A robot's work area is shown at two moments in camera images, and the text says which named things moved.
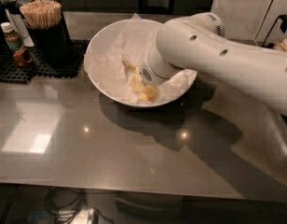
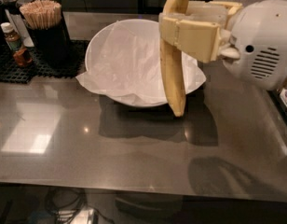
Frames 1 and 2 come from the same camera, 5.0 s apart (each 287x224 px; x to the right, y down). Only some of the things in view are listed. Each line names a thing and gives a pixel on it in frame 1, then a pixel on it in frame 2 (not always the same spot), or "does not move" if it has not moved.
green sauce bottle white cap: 11,36 does not move
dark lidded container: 10,2 does not move
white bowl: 114,57 does not move
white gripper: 147,72 -> 264,37
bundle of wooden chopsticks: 43,13 does not move
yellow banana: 145,91 -> 171,54
